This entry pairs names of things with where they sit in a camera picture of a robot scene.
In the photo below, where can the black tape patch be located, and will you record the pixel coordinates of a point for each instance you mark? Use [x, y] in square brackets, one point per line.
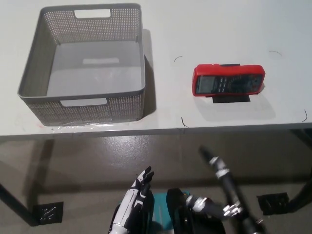
[231, 99]

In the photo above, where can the black teal robot torso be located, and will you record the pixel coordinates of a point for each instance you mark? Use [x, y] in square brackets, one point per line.
[174, 207]

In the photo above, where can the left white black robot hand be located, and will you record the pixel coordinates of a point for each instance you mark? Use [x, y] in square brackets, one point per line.
[131, 202]

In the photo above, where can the clear adhesive tape strip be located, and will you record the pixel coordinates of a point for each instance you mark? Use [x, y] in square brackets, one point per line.
[92, 125]

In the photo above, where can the black metal table leg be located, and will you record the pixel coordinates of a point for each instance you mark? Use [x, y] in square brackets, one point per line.
[303, 190]
[17, 202]

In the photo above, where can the red digital multimeter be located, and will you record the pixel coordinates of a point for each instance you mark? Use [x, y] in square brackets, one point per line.
[207, 70]

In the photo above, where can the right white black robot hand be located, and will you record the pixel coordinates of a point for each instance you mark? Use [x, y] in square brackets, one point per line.
[215, 164]

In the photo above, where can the grey perforated plastic basket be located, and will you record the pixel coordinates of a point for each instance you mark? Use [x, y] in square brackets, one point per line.
[97, 107]

